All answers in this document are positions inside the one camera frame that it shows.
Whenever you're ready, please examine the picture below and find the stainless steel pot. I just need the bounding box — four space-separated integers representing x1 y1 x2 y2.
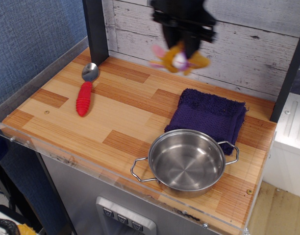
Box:
145 129 239 198

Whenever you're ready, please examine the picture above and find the purple folded towel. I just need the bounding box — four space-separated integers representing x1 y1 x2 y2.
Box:
164 88 247 144

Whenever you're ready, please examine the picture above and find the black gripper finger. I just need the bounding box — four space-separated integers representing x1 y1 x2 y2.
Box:
162 25 180 49
182 33 200 59

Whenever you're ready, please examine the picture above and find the black right vertical post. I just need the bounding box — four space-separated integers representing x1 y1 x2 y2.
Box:
270 38 300 123

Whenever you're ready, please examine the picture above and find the clear acrylic table edge guard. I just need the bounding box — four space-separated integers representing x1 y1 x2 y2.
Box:
0 123 249 235

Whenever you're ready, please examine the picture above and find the white appliance at right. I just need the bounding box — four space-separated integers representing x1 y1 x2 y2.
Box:
263 93 300 196

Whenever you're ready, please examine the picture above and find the black left vertical post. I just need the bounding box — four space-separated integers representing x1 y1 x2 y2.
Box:
82 0 109 66

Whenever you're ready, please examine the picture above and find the black vertical post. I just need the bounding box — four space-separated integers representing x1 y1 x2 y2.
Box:
82 0 109 66
270 38 300 123

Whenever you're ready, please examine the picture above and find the red handled metal spoon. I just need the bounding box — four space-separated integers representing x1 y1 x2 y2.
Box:
75 63 100 117

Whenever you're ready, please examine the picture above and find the yellow plush bunny toy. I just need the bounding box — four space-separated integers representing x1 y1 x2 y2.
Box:
150 41 210 75

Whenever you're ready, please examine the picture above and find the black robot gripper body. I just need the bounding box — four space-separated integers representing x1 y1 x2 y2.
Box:
150 0 217 43

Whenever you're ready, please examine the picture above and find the silver button control panel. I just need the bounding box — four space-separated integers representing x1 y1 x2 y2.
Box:
96 196 157 235

